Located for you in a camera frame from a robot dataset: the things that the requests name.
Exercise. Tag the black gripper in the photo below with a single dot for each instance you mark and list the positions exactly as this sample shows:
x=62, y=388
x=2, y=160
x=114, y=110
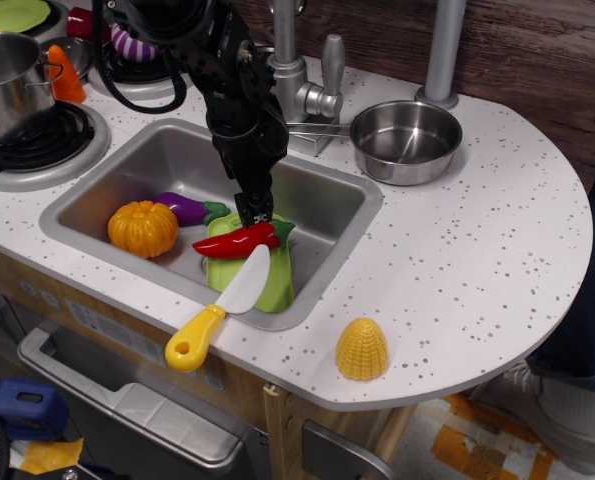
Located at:
x=250, y=141

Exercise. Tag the red toy chili pepper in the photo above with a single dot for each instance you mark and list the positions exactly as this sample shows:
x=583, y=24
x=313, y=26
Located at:
x=241, y=243

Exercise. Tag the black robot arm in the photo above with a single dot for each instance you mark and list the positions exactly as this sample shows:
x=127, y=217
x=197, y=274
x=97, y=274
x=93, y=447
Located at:
x=210, y=42

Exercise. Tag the small steel pan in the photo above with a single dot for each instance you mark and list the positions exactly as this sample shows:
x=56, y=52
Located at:
x=401, y=143

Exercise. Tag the steel pot lid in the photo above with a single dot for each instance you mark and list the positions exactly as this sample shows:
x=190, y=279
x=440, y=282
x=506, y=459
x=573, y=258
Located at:
x=78, y=51

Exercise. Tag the large steel pot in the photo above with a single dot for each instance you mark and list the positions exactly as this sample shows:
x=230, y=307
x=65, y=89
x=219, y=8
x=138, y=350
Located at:
x=27, y=104

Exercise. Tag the purple toy eggplant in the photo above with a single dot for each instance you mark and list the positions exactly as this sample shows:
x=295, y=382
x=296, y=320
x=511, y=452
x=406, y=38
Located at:
x=191, y=212

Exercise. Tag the green toy cutting board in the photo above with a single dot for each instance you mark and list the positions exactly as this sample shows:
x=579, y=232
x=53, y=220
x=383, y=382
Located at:
x=278, y=293

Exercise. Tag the orange toy pumpkin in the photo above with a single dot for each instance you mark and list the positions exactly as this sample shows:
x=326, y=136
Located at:
x=144, y=228

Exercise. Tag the silver toy faucet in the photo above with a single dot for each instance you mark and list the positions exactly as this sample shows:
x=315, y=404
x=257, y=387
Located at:
x=312, y=109

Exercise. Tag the grey metal sink basin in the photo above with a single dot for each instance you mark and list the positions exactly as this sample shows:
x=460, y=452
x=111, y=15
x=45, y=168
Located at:
x=330, y=211

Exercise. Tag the back stove burner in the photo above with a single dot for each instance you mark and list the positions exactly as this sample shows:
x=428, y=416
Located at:
x=138, y=81

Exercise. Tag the stove burner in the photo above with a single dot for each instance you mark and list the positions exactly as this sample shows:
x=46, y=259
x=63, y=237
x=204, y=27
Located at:
x=138, y=81
x=73, y=142

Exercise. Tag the yellow toy corn piece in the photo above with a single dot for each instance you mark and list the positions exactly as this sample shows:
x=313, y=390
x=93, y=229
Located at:
x=362, y=351

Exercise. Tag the front stove burner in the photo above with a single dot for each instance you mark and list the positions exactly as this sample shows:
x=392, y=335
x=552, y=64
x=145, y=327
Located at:
x=73, y=142

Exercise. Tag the purple striped toy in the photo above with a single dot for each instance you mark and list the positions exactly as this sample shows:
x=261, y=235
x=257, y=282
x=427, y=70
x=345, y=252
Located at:
x=130, y=48

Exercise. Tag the orange toy carrot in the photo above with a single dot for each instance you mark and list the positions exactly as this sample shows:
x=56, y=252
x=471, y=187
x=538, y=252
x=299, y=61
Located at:
x=66, y=85

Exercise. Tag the red cup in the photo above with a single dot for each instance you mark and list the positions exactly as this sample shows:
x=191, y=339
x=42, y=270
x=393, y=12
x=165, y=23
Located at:
x=79, y=23

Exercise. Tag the grey vertical pole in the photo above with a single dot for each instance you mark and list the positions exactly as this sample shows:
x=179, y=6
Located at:
x=437, y=89

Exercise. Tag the green plate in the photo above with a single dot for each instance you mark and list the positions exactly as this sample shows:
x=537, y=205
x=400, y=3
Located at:
x=20, y=16

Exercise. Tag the blue clamp tool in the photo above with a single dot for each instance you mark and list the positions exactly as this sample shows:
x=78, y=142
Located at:
x=32, y=411

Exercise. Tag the white sneaker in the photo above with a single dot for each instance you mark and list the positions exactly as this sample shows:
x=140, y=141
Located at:
x=561, y=415

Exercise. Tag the yellow handled toy knife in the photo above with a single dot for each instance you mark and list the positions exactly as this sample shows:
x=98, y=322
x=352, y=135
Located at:
x=187, y=349

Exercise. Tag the grey oven door handle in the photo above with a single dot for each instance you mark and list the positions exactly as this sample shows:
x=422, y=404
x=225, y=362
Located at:
x=155, y=437

